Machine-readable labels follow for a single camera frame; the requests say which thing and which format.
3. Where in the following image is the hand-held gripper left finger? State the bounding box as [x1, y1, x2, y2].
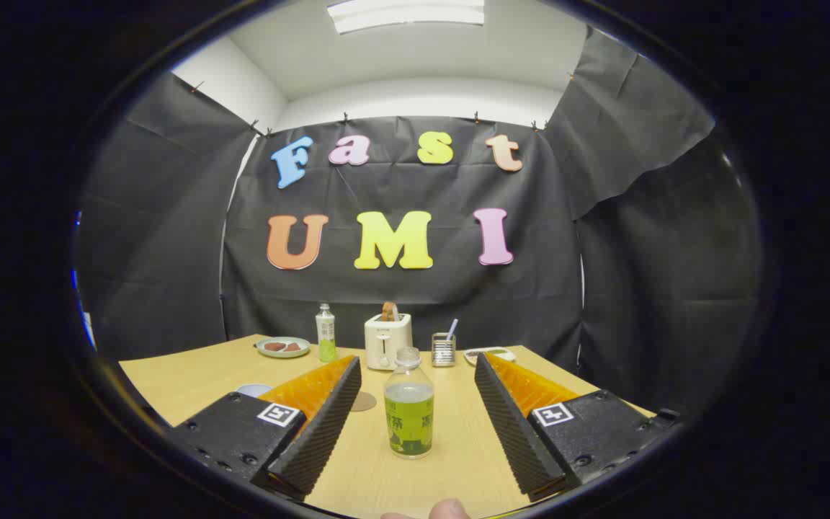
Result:
[169, 355, 363, 502]

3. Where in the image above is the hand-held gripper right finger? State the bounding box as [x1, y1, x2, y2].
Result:
[474, 352, 681, 503]

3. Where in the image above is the clear juice bottle green label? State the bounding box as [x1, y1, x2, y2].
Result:
[384, 347, 435, 460]

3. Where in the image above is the slim capped green tea bottle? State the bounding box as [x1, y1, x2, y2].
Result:
[315, 303, 337, 363]

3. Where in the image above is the small white snack tray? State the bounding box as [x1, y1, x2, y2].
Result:
[463, 347, 517, 366]

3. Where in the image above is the pale green plate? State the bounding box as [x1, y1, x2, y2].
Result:
[255, 337, 311, 359]

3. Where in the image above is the metal mesh holder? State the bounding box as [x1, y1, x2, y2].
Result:
[432, 332, 457, 368]

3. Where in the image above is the cream toaster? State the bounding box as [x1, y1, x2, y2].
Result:
[364, 313, 414, 371]

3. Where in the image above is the wooden table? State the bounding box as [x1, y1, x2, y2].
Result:
[118, 333, 657, 519]

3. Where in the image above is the ceiling light panel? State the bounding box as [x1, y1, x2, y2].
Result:
[326, 0, 486, 35]

